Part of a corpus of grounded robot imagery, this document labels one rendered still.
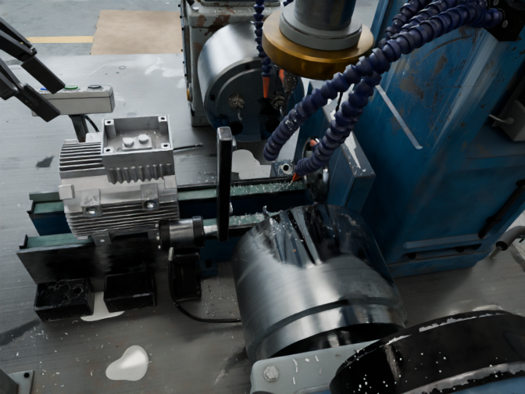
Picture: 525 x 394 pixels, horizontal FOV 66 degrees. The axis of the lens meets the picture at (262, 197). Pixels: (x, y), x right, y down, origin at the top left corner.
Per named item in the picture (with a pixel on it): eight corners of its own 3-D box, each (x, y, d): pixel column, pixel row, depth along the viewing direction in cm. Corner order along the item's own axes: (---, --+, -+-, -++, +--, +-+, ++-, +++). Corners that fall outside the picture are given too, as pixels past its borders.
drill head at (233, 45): (271, 73, 132) (280, -6, 113) (300, 150, 109) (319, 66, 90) (193, 76, 127) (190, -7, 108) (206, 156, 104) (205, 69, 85)
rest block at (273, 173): (287, 187, 115) (294, 155, 106) (294, 205, 111) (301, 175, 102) (267, 188, 114) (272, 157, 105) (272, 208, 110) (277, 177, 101)
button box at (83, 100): (116, 105, 100) (112, 84, 97) (112, 112, 93) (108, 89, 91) (40, 109, 96) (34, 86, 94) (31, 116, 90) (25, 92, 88)
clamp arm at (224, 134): (229, 228, 80) (234, 125, 61) (231, 241, 78) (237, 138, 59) (211, 230, 79) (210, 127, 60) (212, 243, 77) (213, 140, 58)
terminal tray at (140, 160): (171, 141, 83) (168, 112, 78) (176, 179, 76) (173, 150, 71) (109, 146, 80) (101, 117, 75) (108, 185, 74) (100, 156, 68)
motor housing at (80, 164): (175, 179, 97) (168, 114, 83) (182, 244, 85) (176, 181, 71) (85, 188, 93) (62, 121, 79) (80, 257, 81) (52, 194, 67)
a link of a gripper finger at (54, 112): (26, 82, 64) (25, 84, 64) (61, 112, 69) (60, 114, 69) (12, 91, 65) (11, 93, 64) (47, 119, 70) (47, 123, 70)
